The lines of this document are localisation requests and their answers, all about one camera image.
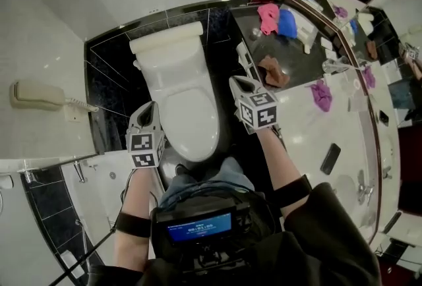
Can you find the white toilet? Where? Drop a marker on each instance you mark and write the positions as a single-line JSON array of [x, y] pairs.
[[174, 67]]

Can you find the white tray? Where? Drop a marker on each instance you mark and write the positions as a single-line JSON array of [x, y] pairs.
[[306, 32]]

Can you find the white rectangular soap dish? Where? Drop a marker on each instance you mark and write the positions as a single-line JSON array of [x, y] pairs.
[[72, 264]]

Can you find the black shoe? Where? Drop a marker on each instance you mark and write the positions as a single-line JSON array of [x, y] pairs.
[[181, 170]]

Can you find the person's legs in blue jeans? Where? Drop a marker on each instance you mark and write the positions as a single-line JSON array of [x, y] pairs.
[[230, 172]]

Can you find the chrome sink faucet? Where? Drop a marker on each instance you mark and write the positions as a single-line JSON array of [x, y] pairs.
[[364, 189]]

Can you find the person's black jacket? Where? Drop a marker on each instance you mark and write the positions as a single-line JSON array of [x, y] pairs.
[[323, 238]]

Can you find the white telephone wall socket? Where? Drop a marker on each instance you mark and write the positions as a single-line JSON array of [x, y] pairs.
[[75, 113]]

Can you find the chrome grab bar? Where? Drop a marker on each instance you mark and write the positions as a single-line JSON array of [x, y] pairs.
[[84, 237]]

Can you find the white sink basin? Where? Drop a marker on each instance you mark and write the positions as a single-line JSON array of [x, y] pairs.
[[344, 189]]

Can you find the white toilet flush lever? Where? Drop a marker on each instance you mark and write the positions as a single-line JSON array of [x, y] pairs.
[[136, 64]]

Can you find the white toilet lid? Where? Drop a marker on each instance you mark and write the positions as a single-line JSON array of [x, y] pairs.
[[191, 123]]

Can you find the black elastic armband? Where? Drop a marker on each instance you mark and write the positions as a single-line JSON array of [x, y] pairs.
[[133, 225], [291, 191]]

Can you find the purple cloth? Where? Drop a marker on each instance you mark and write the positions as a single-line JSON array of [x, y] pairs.
[[321, 97]]

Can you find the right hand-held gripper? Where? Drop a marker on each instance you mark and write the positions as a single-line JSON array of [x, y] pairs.
[[258, 111]]

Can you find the framed wall mirror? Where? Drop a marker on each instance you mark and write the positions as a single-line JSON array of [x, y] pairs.
[[379, 31]]

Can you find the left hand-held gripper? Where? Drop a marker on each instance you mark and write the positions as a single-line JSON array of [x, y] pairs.
[[143, 149]]

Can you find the person's left forearm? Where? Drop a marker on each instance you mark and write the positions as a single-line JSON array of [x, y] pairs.
[[132, 192]]

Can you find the person's right forearm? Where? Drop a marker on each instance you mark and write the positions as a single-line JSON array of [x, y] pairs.
[[280, 159]]

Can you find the white bathtub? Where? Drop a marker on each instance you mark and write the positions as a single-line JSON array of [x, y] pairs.
[[99, 192]]

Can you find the black tripod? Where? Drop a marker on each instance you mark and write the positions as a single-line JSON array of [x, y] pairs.
[[85, 253]]

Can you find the black smartphone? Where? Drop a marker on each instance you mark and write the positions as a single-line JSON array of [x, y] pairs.
[[330, 159]]

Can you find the brown cloth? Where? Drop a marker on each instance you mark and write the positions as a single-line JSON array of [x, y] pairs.
[[273, 72]]

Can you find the blue cloth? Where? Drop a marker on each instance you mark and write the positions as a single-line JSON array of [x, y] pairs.
[[287, 23]]

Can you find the chrome toilet paper holder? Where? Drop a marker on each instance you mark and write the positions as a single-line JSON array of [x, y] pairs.
[[249, 60]]

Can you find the pink cloth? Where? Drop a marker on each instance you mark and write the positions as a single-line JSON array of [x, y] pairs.
[[267, 19]]

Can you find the clear glass tumbler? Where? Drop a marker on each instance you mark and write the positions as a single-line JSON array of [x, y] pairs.
[[329, 66], [343, 64]]

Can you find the beige wall telephone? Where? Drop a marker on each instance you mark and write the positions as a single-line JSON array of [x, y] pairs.
[[36, 95]]

